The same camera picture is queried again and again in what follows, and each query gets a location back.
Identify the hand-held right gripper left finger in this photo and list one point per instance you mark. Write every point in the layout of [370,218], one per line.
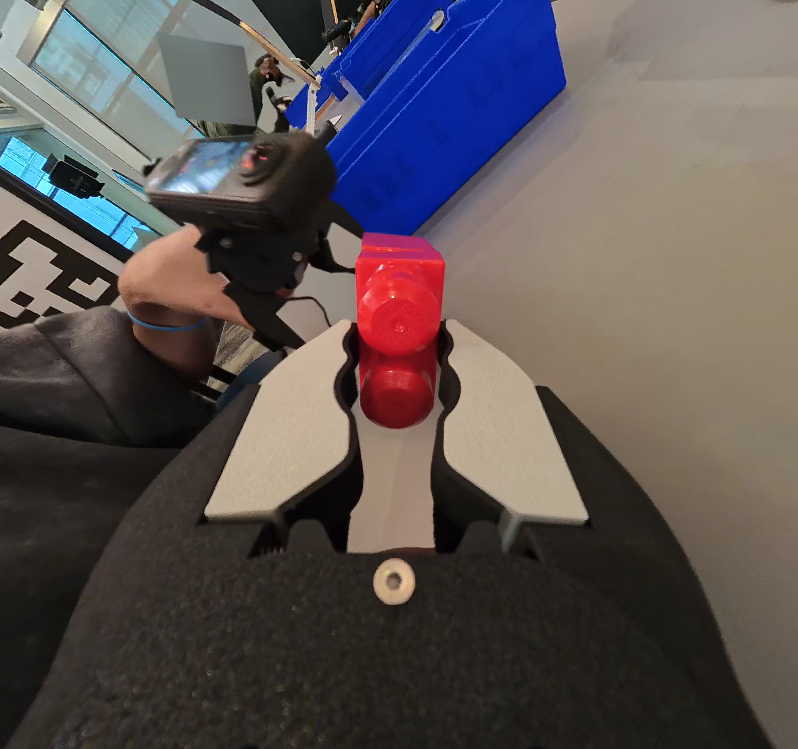
[287,437]

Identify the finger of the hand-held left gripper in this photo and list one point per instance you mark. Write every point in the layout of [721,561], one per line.
[343,250]
[305,322]

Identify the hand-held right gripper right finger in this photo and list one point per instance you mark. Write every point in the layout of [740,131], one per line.
[511,437]

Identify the red one-stud block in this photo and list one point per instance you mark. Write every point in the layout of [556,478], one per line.
[393,244]

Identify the red two-stud block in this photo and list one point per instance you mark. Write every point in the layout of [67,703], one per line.
[399,325]

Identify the blue plastic bin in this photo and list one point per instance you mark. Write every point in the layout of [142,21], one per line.
[399,20]
[449,107]

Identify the grey desk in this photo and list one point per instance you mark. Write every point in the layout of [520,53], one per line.
[623,263]

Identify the person's left hand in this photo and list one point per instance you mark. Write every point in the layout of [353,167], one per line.
[168,275]

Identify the blue wristband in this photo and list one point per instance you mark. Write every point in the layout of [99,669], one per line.
[168,327]

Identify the black studio light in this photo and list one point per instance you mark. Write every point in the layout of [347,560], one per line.
[75,179]

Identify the person's dark clothing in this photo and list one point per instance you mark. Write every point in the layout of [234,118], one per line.
[75,481]

